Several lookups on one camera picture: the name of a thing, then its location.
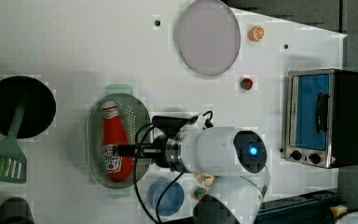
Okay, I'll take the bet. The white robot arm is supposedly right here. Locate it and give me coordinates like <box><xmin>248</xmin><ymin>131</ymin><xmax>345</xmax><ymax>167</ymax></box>
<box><xmin>113</xmin><ymin>115</ymin><xmax>269</xmax><ymax>224</ymax></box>

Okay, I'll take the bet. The silver toaster oven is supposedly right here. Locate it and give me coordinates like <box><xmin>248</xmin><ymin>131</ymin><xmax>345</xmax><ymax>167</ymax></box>
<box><xmin>284</xmin><ymin>69</ymin><xmax>358</xmax><ymax>169</ymax></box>

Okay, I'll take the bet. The grey round plate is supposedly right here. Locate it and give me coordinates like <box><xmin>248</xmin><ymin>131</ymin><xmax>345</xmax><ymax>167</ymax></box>
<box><xmin>176</xmin><ymin>0</ymin><xmax>241</xmax><ymax>76</ymax></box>

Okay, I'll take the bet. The yellow red toy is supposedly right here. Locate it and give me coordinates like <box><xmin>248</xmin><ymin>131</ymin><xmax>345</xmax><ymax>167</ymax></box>
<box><xmin>330</xmin><ymin>205</ymin><xmax>348</xmax><ymax>217</ymax></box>

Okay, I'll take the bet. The red plush ketchup bottle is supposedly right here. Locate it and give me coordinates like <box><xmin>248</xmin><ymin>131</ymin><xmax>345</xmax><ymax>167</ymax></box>
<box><xmin>102</xmin><ymin>100</ymin><xmax>132</xmax><ymax>182</ymax></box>

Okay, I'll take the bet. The small red tomato toy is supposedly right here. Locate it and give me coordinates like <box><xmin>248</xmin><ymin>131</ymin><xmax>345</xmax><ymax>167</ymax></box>
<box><xmin>241</xmin><ymin>78</ymin><xmax>254</xmax><ymax>91</ymax></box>

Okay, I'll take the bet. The orange slice toy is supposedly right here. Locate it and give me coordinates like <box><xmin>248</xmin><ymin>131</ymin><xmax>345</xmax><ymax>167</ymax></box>
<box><xmin>249</xmin><ymin>26</ymin><xmax>265</xmax><ymax>42</ymax></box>

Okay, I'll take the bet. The black round pan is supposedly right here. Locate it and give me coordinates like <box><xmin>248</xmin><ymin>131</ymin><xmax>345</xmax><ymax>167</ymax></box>
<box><xmin>0</xmin><ymin>76</ymin><xmax>56</xmax><ymax>139</ymax></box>

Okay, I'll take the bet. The green slotted spatula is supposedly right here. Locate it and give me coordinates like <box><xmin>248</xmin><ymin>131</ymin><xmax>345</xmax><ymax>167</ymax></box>
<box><xmin>0</xmin><ymin>103</ymin><xmax>27</xmax><ymax>184</ymax></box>

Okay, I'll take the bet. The plush peeled banana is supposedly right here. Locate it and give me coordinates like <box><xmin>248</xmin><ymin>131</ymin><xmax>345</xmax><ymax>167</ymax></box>
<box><xmin>195</xmin><ymin>173</ymin><xmax>214</xmax><ymax>188</ymax></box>

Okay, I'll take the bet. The red strawberry toy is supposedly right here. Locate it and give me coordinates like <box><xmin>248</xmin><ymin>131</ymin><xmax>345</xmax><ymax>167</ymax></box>
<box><xmin>193</xmin><ymin>187</ymin><xmax>208</xmax><ymax>201</ymax></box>

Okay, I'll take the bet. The blue metal frame rail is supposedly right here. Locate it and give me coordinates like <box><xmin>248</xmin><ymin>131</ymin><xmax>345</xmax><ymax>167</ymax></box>
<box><xmin>255</xmin><ymin>190</ymin><xmax>340</xmax><ymax>224</ymax></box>

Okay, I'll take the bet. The dark grey cup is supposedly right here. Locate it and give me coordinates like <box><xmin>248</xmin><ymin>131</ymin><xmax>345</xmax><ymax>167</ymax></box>
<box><xmin>0</xmin><ymin>197</ymin><xmax>34</xmax><ymax>224</ymax></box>

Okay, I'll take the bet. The green oval strainer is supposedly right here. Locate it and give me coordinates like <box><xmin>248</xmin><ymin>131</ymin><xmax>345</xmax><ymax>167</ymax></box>
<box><xmin>86</xmin><ymin>84</ymin><xmax>150</xmax><ymax>199</ymax></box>

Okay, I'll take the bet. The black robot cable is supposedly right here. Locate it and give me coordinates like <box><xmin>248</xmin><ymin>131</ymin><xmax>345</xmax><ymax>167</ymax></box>
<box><xmin>132</xmin><ymin>110</ymin><xmax>213</xmax><ymax>224</ymax></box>

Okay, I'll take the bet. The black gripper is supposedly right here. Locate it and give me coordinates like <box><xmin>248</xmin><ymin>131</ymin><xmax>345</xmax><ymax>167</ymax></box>
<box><xmin>114</xmin><ymin>116</ymin><xmax>189</xmax><ymax>168</ymax></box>

